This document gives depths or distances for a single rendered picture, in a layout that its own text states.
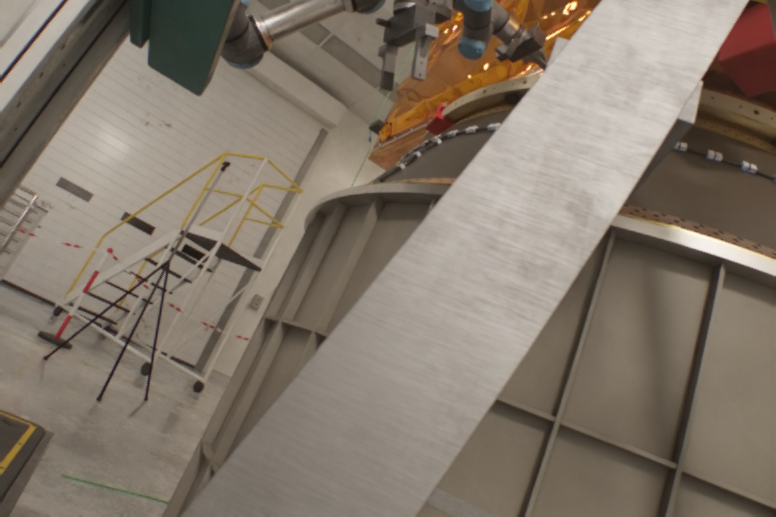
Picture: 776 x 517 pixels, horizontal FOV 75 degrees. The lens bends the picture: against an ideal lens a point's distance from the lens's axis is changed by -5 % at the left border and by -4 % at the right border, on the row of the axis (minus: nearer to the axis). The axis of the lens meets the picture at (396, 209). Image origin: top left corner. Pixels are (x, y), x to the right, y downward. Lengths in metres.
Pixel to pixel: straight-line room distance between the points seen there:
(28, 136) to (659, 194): 1.30
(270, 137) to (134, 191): 2.37
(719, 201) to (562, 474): 0.65
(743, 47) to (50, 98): 1.45
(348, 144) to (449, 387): 9.78
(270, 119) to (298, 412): 9.25
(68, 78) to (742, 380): 1.42
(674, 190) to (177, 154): 8.24
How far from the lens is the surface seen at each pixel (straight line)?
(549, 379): 0.99
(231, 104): 9.33
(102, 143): 8.91
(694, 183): 1.29
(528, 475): 0.98
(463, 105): 1.81
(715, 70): 1.57
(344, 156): 9.89
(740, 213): 1.26
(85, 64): 1.32
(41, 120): 1.28
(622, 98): 0.30
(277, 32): 1.64
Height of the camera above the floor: 0.69
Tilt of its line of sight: 19 degrees up
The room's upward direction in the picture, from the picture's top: 25 degrees clockwise
